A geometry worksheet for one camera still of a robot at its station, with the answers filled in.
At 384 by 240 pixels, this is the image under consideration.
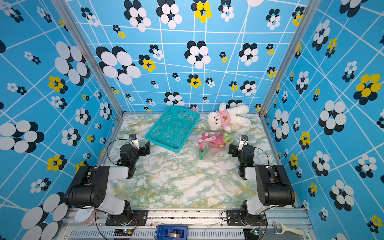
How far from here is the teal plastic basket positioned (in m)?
1.04

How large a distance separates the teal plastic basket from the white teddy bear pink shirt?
112mm

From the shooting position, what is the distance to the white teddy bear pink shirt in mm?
1071
